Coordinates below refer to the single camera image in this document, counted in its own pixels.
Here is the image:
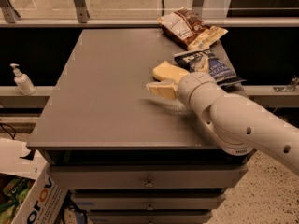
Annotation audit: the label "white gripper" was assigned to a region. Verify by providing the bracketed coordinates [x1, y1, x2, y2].
[146, 55, 225, 110]

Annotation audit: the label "yellow sponge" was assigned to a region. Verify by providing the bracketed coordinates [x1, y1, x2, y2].
[152, 61, 190, 84]

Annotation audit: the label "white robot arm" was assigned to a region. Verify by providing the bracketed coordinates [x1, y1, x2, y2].
[147, 61, 299, 175]

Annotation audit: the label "blue chip bag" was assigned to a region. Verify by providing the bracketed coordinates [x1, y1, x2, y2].
[174, 49, 244, 87]

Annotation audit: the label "brown chip bag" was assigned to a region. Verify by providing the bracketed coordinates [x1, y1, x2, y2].
[158, 8, 228, 50]

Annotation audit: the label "grey drawer cabinet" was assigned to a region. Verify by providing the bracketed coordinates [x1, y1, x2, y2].
[28, 28, 248, 224]

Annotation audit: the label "white pump bottle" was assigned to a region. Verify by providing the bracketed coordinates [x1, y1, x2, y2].
[10, 63, 36, 95]

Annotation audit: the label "white cardboard box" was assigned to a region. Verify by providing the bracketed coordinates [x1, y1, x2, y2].
[0, 138, 66, 224]

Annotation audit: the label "green snack packets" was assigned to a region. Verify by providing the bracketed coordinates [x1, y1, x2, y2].
[0, 177, 34, 224]

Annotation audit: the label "metal bracket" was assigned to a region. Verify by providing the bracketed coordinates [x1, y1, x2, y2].
[274, 76, 299, 92]

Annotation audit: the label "black cable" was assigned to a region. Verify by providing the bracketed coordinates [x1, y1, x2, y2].
[0, 122, 17, 141]

